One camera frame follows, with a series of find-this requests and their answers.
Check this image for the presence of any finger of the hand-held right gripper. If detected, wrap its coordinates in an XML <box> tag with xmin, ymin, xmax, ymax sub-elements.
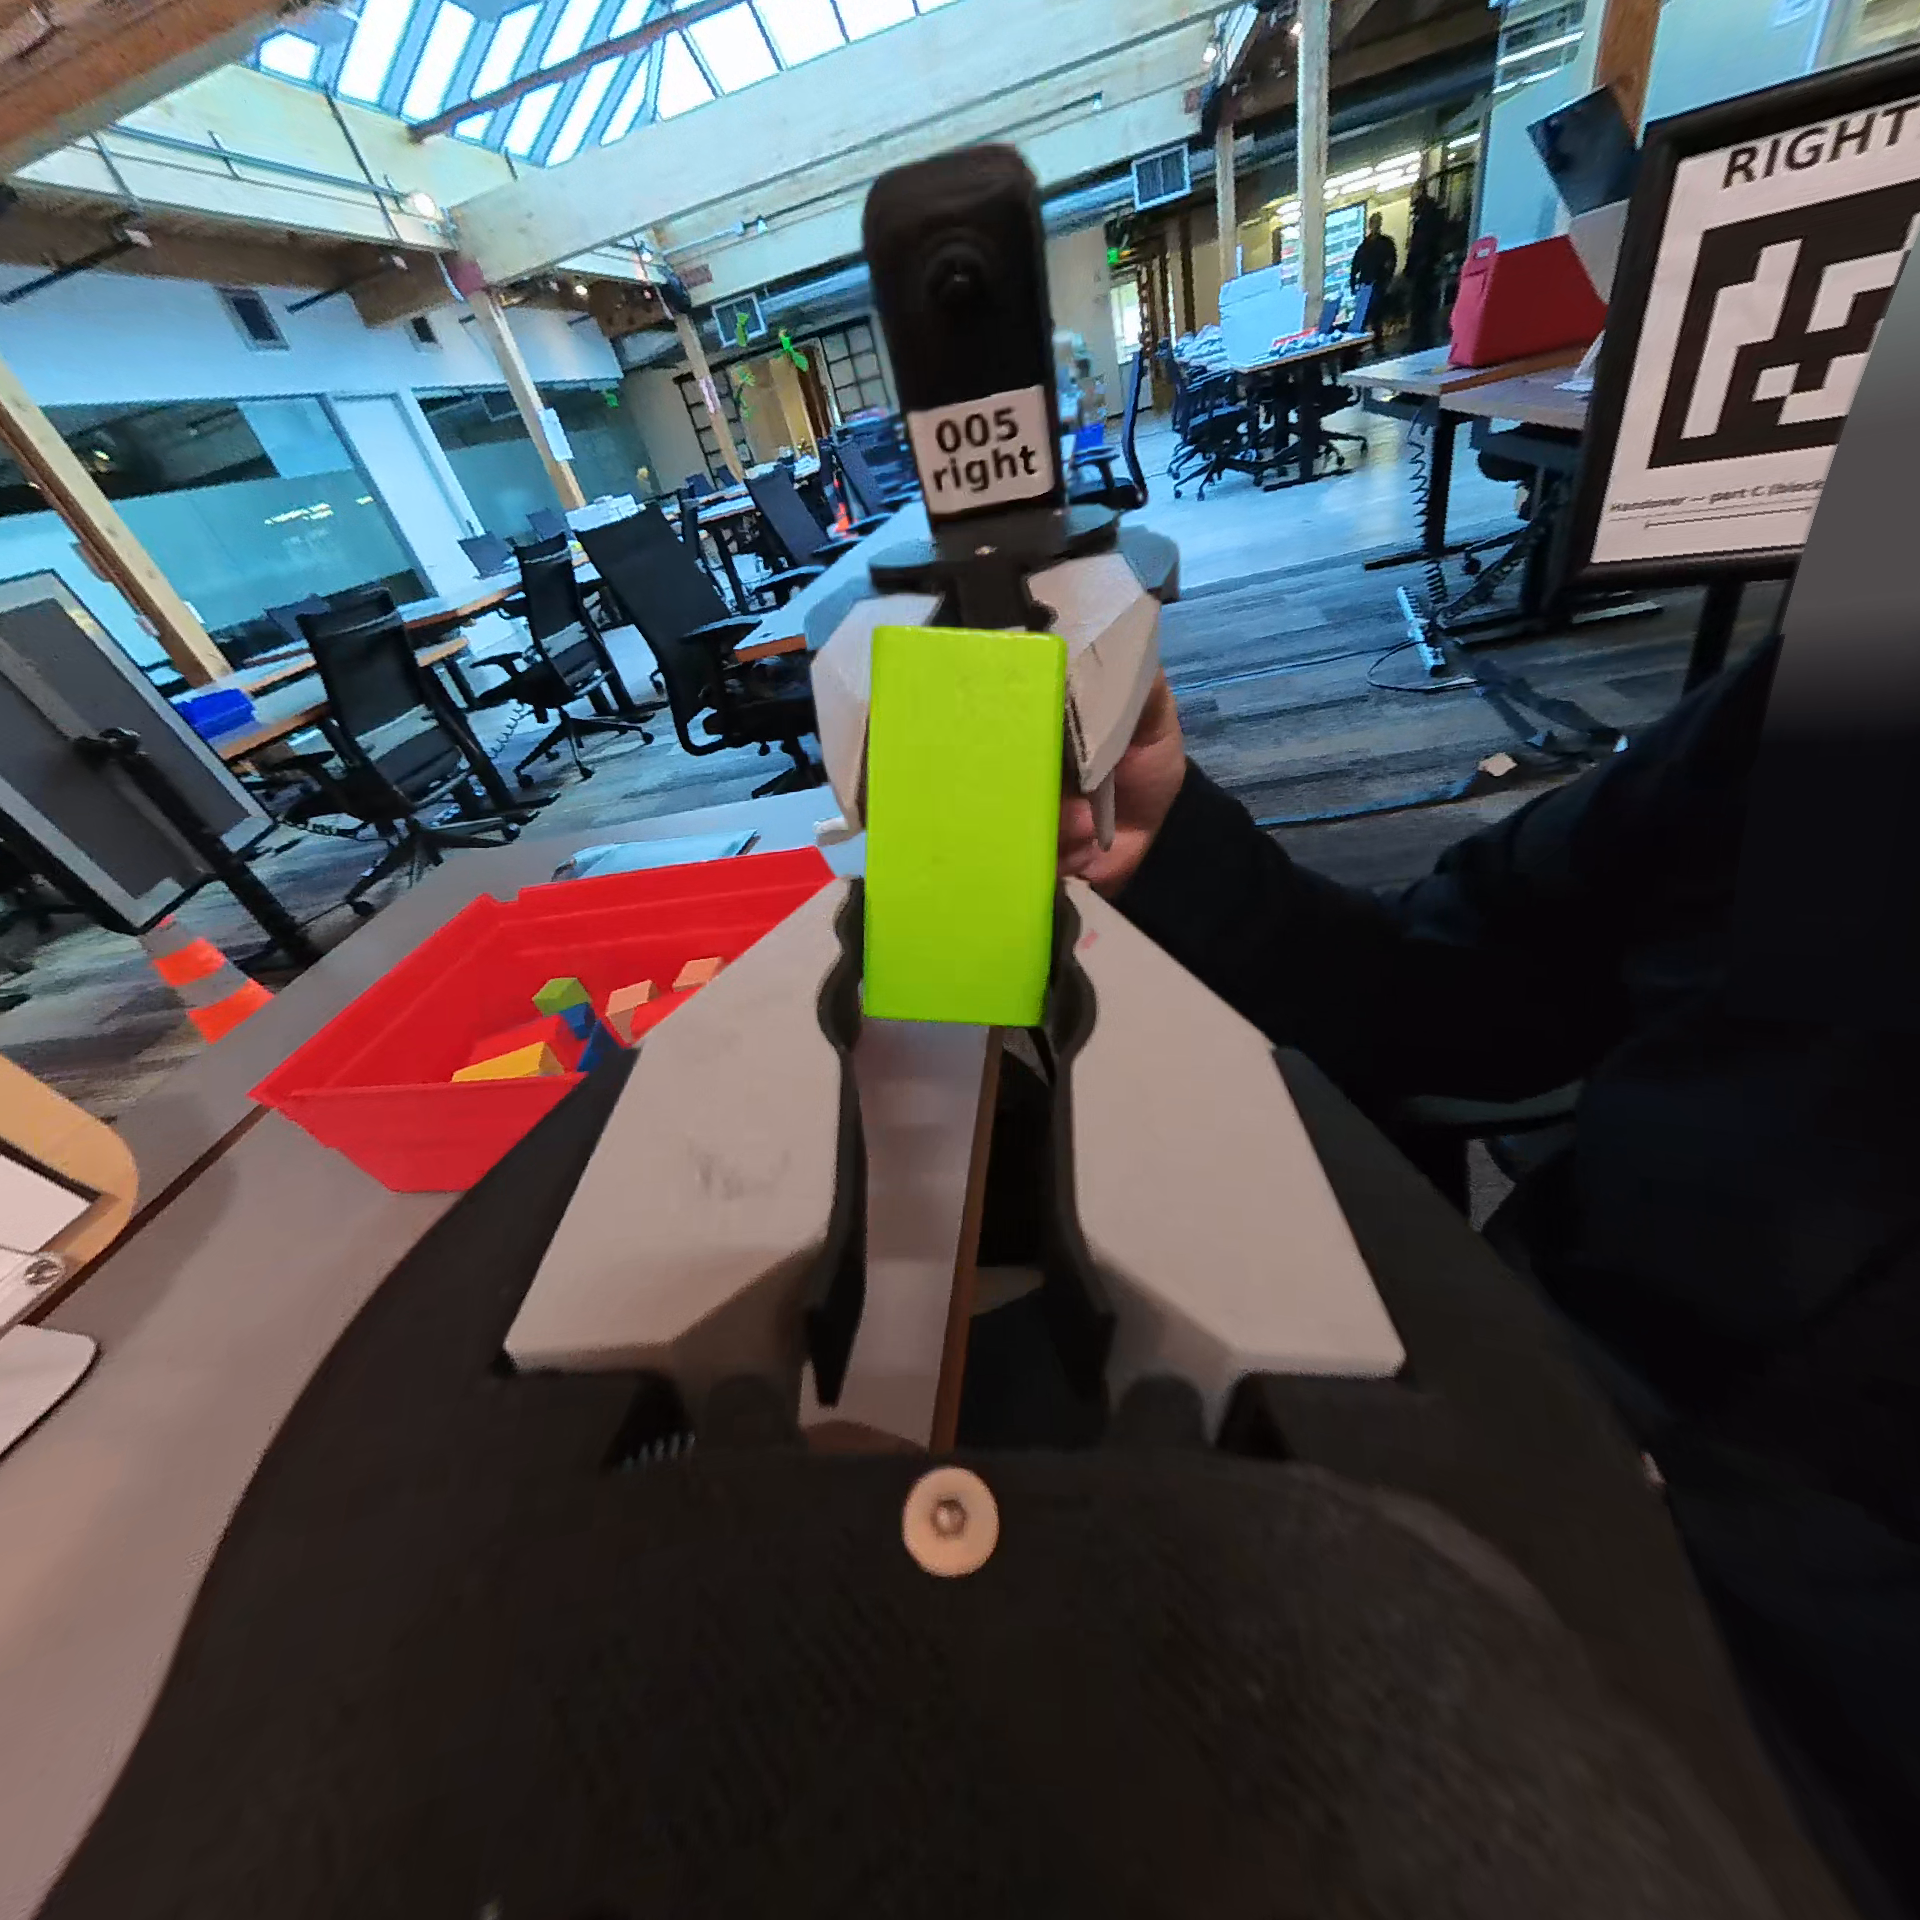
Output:
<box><xmin>1048</xmin><ymin>551</ymin><xmax>1168</xmax><ymax>852</ymax></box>
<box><xmin>806</xmin><ymin>589</ymin><xmax>881</xmax><ymax>846</ymax></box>

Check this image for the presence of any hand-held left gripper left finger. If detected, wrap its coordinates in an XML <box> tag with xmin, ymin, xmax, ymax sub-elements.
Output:
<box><xmin>504</xmin><ymin>882</ymin><xmax>874</xmax><ymax>1408</ymax></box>

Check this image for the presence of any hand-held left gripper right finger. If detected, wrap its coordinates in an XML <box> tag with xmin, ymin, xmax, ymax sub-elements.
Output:
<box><xmin>1040</xmin><ymin>882</ymin><xmax>1409</xmax><ymax>1393</ymax></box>

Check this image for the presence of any green rectangular block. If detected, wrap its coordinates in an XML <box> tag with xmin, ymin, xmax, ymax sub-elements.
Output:
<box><xmin>862</xmin><ymin>621</ymin><xmax>1072</xmax><ymax>1030</ymax></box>

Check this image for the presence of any red plastic bin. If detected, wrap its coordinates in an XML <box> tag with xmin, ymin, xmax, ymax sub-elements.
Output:
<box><xmin>1446</xmin><ymin>231</ymin><xmax>1609</xmax><ymax>367</ymax></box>
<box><xmin>248</xmin><ymin>842</ymin><xmax>836</xmax><ymax>1196</ymax></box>

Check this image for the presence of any person's right forearm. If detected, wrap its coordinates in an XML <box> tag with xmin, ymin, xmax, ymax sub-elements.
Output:
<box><xmin>1110</xmin><ymin>637</ymin><xmax>1802</xmax><ymax>1113</ymax></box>

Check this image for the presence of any person's right hand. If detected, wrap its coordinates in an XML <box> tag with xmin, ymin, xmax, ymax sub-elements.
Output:
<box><xmin>1059</xmin><ymin>672</ymin><xmax>1192</xmax><ymax>888</ymax></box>

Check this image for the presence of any grey desk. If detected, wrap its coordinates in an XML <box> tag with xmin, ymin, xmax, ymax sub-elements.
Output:
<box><xmin>737</xmin><ymin>503</ymin><xmax>936</xmax><ymax>664</ymax></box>

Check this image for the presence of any black office chair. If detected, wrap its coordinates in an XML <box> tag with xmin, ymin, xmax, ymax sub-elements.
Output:
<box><xmin>298</xmin><ymin>589</ymin><xmax>540</xmax><ymax>910</ymax></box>
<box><xmin>507</xmin><ymin>533</ymin><xmax>657</xmax><ymax>783</ymax></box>
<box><xmin>573</xmin><ymin>508</ymin><xmax>826</xmax><ymax>800</ymax></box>
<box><xmin>1162</xmin><ymin>345</ymin><xmax>1280</xmax><ymax>500</ymax></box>

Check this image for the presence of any pile of small coloured blocks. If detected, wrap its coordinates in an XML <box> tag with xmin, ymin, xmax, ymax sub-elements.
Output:
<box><xmin>450</xmin><ymin>958</ymin><xmax>729</xmax><ymax>1085</ymax></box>

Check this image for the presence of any clear flat tray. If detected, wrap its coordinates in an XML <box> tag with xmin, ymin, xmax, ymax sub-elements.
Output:
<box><xmin>550</xmin><ymin>830</ymin><xmax>761</xmax><ymax>884</ymax></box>

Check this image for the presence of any black chair armrest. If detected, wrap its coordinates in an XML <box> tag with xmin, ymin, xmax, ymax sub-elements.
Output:
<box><xmin>1400</xmin><ymin>1078</ymin><xmax>1586</xmax><ymax>1136</ymax></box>

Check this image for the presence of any wood edged desk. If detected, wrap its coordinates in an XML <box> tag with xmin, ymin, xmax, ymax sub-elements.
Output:
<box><xmin>1342</xmin><ymin>342</ymin><xmax>1596</xmax><ymax>633</ymax></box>

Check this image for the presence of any orange striped cone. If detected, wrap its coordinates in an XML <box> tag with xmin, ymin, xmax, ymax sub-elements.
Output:
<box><xmin>152</xmin><ymin>918</ymin><xmax>275</xmax><ymax>1044</ymax></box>

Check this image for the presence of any person's dark clothing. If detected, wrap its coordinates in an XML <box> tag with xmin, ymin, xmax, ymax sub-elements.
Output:
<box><xmin>1395</xmin><ymin>630</ymin><xmax>1920</xmax><ymax>1920</ymax></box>

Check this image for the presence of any long wooden desk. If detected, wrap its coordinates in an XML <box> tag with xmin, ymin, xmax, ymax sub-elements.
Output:
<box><xmin>210</xmin><ymin>576</ymin><xmax>520</xmax><ymax>770</ymax></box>

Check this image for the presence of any black framed marker sign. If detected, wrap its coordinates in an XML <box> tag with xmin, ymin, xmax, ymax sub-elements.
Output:
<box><xmin>1569</xmin><ymin>66</ymin><xmax>1920</xmax><ymax>694</ymax></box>

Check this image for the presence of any instruction sheet on stand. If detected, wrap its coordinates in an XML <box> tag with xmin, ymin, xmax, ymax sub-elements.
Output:
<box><xmin>0</xmin><ymin>1048</ymin><xmax>140</xmax><ymax>1460</ymax></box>

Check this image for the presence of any dark tilted screen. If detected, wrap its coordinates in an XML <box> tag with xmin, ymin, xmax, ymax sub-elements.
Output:
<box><xmin>1528</xmin><ymin>82</ymin><xmax>1649</xmax><ymax>221</ymax></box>

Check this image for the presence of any grey monitor on stand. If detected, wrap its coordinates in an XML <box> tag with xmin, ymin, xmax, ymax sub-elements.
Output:
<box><xmin>0</xmin><ymin>568</ymin><xmax>321</xmax><ymax>968</ymax></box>

